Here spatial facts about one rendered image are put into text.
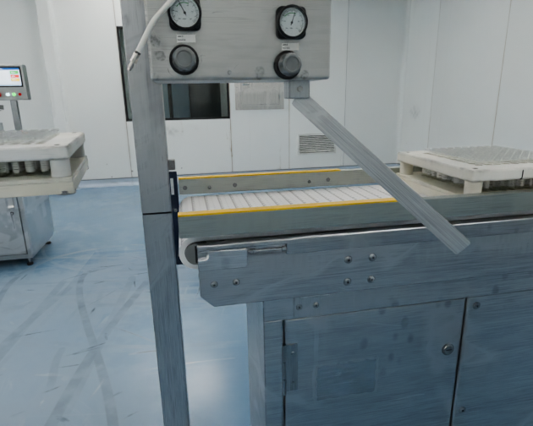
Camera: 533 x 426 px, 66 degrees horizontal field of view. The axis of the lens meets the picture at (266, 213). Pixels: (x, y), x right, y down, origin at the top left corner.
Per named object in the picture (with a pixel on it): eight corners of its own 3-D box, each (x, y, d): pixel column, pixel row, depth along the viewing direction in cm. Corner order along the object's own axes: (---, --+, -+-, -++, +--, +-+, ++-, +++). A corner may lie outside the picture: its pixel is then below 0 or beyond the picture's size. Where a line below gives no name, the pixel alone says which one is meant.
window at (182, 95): (126, 121, 542) (116, 26, 510) (126, 121, 543) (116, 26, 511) (229, 118, 570) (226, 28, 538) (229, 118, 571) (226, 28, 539)
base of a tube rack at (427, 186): (468, 212, 67) (469, 198, 67) (394, 183, 90) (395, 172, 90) (592, 203, 72) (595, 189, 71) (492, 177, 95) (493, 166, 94)
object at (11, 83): (2, 154, 301) (-16, 63, 283) (7, 152, 310) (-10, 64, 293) (35, 152, 305) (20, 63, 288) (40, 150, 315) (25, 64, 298)
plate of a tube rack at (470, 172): (471, 182, 66) (473, 170, 65) (396, 161, 89) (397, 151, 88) (598, 175, 70) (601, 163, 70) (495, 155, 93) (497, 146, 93)
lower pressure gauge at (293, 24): (277, 38, 48) (277, 3, 47) (275, 40, 49) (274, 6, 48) (308, 39, 48) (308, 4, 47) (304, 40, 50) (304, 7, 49)
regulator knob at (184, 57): (169, 73, 46) (167, 30, 44) (170, 75, 48) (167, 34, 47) (200, 73, 46) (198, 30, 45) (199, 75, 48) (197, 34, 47)
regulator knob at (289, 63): (278, 79, 48) (277, 39, 47) (273, 79, 50) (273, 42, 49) (305, 79, 48) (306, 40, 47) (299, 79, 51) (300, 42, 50)
